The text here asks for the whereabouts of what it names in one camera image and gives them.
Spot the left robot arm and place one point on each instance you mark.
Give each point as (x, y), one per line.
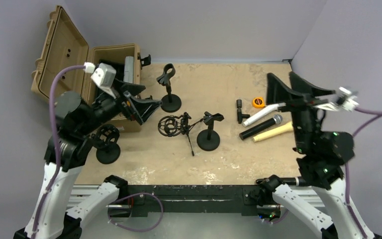
(73, 122)

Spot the black condenser microphone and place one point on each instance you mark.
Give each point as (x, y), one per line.
(295, 181)

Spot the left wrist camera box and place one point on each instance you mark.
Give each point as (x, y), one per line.
(103, 77)

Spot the black mic clip adapter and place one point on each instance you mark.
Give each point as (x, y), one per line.
(240, 116)

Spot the white wireless microphone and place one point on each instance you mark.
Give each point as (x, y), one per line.
(262, 113)

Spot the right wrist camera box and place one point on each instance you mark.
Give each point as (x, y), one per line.
(345, 100)

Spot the beige handheld microphone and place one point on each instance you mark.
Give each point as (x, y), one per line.
(288, 127)

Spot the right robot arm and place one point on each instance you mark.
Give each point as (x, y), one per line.
(322, 156)

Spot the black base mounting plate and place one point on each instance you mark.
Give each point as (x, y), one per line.
(228, 199)

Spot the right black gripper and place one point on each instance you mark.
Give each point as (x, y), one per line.
(276, 92)

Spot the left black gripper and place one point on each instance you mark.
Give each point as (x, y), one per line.
(140, 109)

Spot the black dynamic microphone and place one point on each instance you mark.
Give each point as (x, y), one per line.
(276, 119)

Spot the orange tape measure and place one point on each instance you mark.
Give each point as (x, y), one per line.
(258, 102)

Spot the black mic stand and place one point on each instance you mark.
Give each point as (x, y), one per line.
(105, 141)
(170, 102)
(208, 139)

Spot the tripod shock mount stand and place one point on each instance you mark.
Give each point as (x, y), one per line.
(171, 126)

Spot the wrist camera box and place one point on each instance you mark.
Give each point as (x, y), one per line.
(345, 100)
(103, 77)

